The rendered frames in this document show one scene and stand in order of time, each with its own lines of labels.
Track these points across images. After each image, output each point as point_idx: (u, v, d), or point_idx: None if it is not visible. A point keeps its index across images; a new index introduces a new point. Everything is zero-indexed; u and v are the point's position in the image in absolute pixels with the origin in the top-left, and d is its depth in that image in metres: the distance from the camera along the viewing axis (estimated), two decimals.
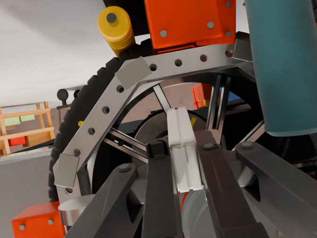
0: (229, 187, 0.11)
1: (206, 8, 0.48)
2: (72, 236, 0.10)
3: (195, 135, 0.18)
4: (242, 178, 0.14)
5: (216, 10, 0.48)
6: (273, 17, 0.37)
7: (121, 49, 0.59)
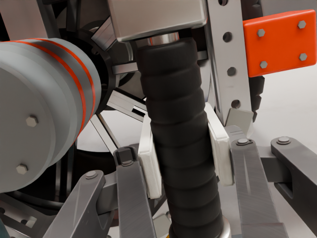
0: (257, 184, 0.11)
1: None
2: None
3: (223, 131, 0.18)
4: (279, 174, 0.14)
5: None
6: None
7: None
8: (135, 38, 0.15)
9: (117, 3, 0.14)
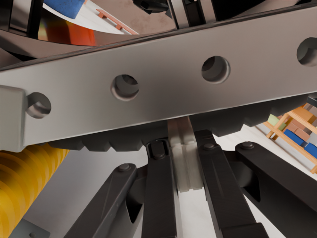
0: (229, 187, 0.11)
1: None
2: (72, 236, 0.10)
3: (195, 135, 0.18)
4: (242, 178, 0.14)
5: None
6: None
7: (30, 147, 0.26)
8: None
9: None
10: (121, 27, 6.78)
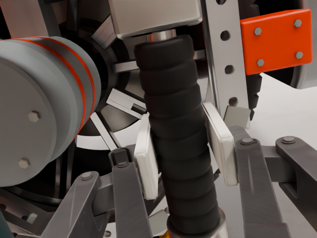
0: (261, 184, 0.11)
1: None
2: None
3: (227, 131, 0.18)
4: (283, 173, 0.14)
5: None
6: None
7: None
8: (134, 35, 0.16)
9: (116, 1, 0.15)
10: None
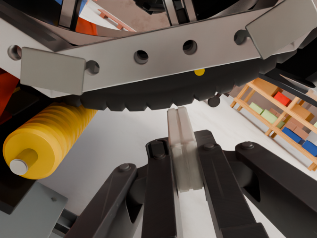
0: (229, 187, 0.11)
1: None
2: (72, 236, 0.10)
3: (195, 135, 0.18)
4: (242, 178, 0.14)
5: None
6: None
7: (70, 108, 0.37)
8: None
9: None
10: (122, 26, 6.89)
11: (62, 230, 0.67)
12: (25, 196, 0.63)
